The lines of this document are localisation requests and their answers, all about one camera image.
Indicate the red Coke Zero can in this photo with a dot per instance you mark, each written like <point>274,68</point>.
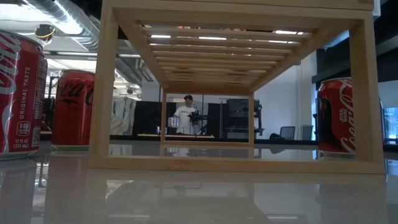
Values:
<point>73,118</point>

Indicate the red Star Wars Coke can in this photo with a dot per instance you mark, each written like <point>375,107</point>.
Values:
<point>335,124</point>

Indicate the light wooden slatted shelf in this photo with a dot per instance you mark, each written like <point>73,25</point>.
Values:
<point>104,93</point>

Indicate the person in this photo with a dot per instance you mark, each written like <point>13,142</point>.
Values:
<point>185,115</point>

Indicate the black partition panel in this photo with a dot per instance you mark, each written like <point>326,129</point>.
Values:
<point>146,118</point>
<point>214,119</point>

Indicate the black equipment rack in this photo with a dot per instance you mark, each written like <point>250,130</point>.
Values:
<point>239,109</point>

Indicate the marble-patterned panel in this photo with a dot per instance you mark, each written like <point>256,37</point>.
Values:
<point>122,116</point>

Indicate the grey office chair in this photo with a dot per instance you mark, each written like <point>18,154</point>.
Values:
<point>287,132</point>

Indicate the red Coca-Cola Original Taste can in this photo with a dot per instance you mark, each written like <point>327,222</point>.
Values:
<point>21,93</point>

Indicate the blue-lit window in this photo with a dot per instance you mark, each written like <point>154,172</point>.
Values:
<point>390,123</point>

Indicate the silver ceiling duct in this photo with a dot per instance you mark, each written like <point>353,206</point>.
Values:
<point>71,23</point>

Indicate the black ceiling camera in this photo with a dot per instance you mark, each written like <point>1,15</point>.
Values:
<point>44,31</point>

